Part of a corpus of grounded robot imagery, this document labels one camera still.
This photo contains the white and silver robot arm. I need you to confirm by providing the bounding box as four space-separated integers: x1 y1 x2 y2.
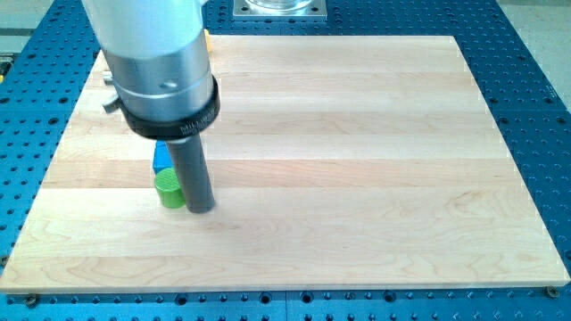
82 0 220 213

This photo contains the green cylinder block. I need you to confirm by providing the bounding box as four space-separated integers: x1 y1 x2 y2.
154 168 186 209

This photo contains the blue block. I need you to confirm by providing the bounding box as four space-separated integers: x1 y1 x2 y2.
152 141 173 174

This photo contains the light wooden board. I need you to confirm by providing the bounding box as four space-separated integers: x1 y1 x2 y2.
1 36 570 293

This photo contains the board clamp screw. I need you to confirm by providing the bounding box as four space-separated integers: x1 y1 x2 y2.
23 294 38 309
544 286 559 299

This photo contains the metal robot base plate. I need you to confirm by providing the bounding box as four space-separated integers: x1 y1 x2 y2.
233 0 327 21

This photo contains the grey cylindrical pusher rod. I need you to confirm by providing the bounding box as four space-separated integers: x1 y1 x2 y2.
166 136 215 214

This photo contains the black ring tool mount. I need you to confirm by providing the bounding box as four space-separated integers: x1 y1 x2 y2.
120 76 220 141

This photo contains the yellow block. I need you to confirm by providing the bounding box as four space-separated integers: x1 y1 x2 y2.
204 29 213 54

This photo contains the right board clamp screw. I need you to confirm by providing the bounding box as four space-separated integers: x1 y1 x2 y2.
544 286 559 299

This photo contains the left board clamp screw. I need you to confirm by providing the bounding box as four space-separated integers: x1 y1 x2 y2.
23 294 38 309

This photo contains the blue perforated table plate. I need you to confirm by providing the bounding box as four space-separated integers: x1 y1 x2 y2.
1 1 570 320

